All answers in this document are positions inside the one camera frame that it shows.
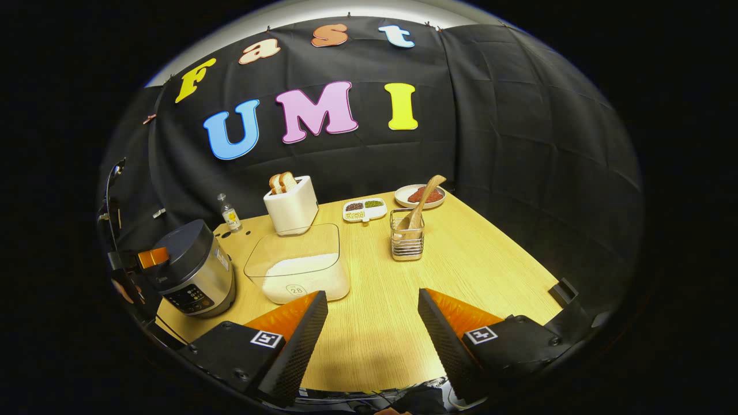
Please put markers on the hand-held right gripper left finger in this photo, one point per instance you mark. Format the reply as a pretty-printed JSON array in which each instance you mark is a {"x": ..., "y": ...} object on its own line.
[{"x": 294, "y": 357}]

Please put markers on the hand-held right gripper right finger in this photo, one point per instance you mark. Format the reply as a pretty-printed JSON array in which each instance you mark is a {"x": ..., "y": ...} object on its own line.
[{"x": 450, "y": 357}]

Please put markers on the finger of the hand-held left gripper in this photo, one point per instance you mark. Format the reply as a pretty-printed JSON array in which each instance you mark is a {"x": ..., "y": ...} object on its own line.
[
  {"x": 122, "y": 290},
  {"x": 153, "y": 257}
]

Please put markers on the dark grey rice cooker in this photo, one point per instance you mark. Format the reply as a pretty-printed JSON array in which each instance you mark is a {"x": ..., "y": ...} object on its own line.
[{"x": 196, "y": 265}]

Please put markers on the clear plastic rice box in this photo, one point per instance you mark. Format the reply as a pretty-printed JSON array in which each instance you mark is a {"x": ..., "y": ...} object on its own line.
[{"x": 288, "y": 242}]

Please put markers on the wooden spoon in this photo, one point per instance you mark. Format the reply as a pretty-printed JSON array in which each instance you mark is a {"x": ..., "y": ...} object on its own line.
[{"x": 421, "y": 202}]

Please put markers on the small yellow label glass bottle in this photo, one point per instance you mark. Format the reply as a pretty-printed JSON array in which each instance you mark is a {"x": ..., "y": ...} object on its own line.
[{"x": 230, "y": 218}]

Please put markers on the black clamp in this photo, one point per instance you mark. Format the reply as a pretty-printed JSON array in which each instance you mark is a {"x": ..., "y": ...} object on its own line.
[{"x": 564, "y": 291}]

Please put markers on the copper cloth clip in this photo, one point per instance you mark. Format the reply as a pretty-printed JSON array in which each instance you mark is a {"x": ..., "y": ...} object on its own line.
[{"x": 149, "y": 119}]

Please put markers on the toast bread slice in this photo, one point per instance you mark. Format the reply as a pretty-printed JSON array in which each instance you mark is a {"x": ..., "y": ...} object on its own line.
[
  {"x": 275, "y": 184},
  {"x": 288, "y": 181}
]

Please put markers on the white toaster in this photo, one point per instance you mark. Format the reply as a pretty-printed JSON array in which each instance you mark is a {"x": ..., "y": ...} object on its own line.
[{"x": 291, "y": 210}]

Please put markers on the red meat piece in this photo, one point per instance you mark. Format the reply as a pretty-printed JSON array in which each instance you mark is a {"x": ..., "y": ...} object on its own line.
[
  {"x": 435, "y": 196},
  {"x": 415, "y": 197}
]

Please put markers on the white divided bean dish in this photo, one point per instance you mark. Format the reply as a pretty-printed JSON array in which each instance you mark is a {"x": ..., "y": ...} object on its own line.
[{"x": 363, "y": 210}]

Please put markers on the white round plate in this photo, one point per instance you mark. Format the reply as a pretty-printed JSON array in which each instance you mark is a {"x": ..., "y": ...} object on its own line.
[{"x": 402, "y": 199}]

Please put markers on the black backdrop cloth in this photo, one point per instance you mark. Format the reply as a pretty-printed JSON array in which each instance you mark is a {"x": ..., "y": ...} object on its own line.
[{"x": 519, "y": 144}]

